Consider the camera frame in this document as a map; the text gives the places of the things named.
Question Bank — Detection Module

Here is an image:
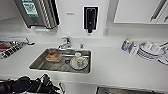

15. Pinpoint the white wall outlet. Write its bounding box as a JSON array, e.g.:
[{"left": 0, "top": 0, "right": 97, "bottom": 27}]
[{"left": 103, "top": 27, "right": 110, "bottom": 37}]

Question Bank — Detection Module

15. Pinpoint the white wall cabinet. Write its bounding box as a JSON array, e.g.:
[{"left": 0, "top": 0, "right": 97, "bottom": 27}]
[{"left": 113, "top": 0, "right": 168, "bottom": 25}]

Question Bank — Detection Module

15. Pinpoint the white two-door sink cabinet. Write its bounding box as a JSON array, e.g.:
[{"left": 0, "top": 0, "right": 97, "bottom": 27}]
[{"left": 59, "top": 81, "right": 98, "bottom": 94}]

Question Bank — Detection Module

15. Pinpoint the chrome faucet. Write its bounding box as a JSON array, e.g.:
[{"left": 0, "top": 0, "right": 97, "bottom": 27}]
[{"left": 58, "top": 36, "right": 73, "bottom": 51}]

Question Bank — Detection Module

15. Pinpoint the blue dish soap bottle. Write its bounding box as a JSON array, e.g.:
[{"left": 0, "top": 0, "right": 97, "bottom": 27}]
[{"left": 121, "top": 38, "right": 131, "bottom": 53}]

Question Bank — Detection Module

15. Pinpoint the black utensil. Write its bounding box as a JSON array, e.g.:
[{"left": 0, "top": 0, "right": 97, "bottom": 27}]
[{"left": 24, "top": 39, "right": 36, "bottom": 46}]

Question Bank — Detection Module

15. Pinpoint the steel sink basin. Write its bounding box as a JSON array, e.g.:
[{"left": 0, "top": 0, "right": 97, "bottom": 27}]
[{"left": 28, "top": 47, "right": 92, "bottom": 75}]

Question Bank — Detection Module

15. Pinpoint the black soap dispenser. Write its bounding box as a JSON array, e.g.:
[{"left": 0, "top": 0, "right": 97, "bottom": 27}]
[{"left": 82, "top": 5, "right": 100, "bottom": 34}]

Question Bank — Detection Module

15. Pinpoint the white container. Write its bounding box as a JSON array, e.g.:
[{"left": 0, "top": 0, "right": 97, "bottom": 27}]
[{"left": 129, "top": 41, "right": 139, "bottom": 55}]

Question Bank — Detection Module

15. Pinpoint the grey paper towel dispenser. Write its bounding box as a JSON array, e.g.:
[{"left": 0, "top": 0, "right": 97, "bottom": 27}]
[{"left": 13, "top": 0, "right": 61, "bottom": 29}]

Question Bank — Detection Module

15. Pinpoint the white cloth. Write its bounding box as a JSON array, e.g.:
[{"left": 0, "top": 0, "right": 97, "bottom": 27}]
[{"left": 158, "top": 54, "right": 168, "bottom": 66}]

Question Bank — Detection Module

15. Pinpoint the small chrome sink knob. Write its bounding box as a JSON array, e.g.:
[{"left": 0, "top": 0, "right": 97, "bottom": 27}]
[{"left": 79, "top": 42, "right": 84, "bottom": 49}]

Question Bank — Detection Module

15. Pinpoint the stack of white dishes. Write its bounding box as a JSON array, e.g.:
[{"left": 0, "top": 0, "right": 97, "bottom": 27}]
[{"left": 137, "top": 40, "right": 166, "bottom": 62}]

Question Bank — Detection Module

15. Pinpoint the white plate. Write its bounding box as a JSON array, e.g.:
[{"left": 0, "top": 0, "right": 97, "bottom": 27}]
[{"left": 69, "top": 57, "right": 89, "bottom": 71}]

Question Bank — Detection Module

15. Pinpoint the small wall label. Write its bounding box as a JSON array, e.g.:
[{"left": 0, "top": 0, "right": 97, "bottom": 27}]
[{"left": 65, "top": 12, "right": 75, "bottom": 16}]

